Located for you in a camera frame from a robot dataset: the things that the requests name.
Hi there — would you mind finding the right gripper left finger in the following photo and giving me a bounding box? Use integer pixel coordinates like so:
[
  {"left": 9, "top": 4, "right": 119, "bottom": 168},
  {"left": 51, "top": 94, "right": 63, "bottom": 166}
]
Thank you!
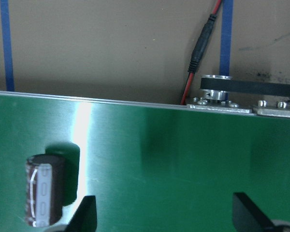
[{"left": 64, "top": 195, "right": 97, "bottom": 232}]

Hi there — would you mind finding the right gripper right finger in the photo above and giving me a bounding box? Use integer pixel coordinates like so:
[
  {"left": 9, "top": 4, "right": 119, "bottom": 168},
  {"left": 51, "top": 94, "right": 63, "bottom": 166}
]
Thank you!
[{"left": 232, "top": 192, "right": 275, "bottom": 232}]

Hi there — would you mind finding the brown electrolytic capacitor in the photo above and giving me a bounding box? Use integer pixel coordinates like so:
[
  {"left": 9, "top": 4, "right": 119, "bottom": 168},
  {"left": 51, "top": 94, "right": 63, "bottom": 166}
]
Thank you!
[{"left": 25, "top": 154, "right": 65, "bottom": 228}]

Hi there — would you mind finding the green conveyor belt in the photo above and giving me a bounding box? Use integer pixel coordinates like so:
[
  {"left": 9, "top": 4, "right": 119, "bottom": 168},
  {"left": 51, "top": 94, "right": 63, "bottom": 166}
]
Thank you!
[{"left": 0, "top": 91, "right": 290, "bottom": 232}]

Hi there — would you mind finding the red black power wire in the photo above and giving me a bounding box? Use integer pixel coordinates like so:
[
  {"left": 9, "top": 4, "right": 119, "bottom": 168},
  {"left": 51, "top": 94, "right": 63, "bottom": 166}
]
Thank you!
[{"left": 180, "top": 0, "right": 225, "bottom": 105}]

